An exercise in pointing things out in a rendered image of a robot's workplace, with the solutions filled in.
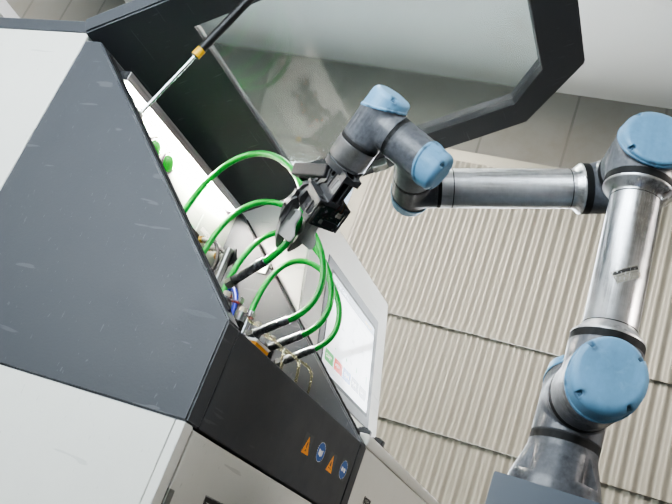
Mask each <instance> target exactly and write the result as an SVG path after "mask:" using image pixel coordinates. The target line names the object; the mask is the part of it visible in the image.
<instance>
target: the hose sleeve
mask: <svg viewBox="0 0 672 504"><path fill-rule="evenodd" d="M263 258H264V257H262V258H260V259H259V260H257V261H255V262H253V263H252V264H251V265H249V266H247V267H246V268H244V269H242V270H241V271H239V272H238V273H235V274H234V275H233V276H231V282H232V283H233V284H237V283H239V282H241V281H242V280H244V279H246V278H247V277H249V276H250V275H252V274H254V273H255V272H257V271H259V270H260V269H262V268H264V267H265V266H267V265H268V264H266V263H265V262H264V261H263Z"/></svg>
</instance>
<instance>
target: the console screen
mask: <svg viewBox="0 0 672 504"><path fill-rule="evenodd" d="M328 263H329V266H330V268H331V271H332V274H333V279H334V282H335V284H336V286H337V289H338V291H339V294H340V298H341V302H342V322H341V326H340V329H339V331H338V333H337V335H336V337H335V338H334V339H333V340H332V341H331V343H329V344H328V345H327V346H326V347H324V348H322V349H320V350H318V351H317V352H318V354H319V355H320V357H321V359H322V361H323V363H324V365H325V367H326V369H327V371H328V373H329V374H330V376H331V378H332V380H333V382H334V384H335V386H336V388H337V390H338V392H339V393H340V395H341V397H342V399H343V401H344V403H345V405H346V407H347V409H348V410H349V412H350V414H351V415H352V416H353V417H354V418H355V419H356V420H357V421H358V422H359V423H360V424H361V425H363V426H364V427H366V428H368V424H369V413H370V403H371V393H372V383H373V373H374V362H375V352H376V342H377V332H378V321H377V320H376V318H375V317H374V316H373V314H372V313H371V311H370V310H369V309H368V307H367V306H366V304H365V303H364V301H363V300H362V299H361V297H360V296H359V294H358V293H357V292H356V290H355V289H354V287H353V286H352V285H351V283H350V282H349V280H348V279H347V277H346V276H345V275H344V273H343V272H342V270H341V269H340V268H339V266H338V265H337V263H336V262H335V260H334V259H333V258H332V256H331V255H330V254H329V258H328ZM328 293H329V291H328V283H327V281H326V282H325V288H324V296H323V303H322V311H321V316H322V314H323V313H324V311H325V308H326V305H327V302H328ZM335 320H336V303H335V299H334V304H333V308H332V311H331V313H330V315H329V317H328V319H327V320H326V322H325V323H324V324H323V325H322V326H321V327H320V328H319V333H318V341H317V344H318V343H320V342H322V341H323V340H324V339H326V338H327V337H328V336H329V334H330V333H331V331H332V329H333V327H334V324H335Z"/></svg>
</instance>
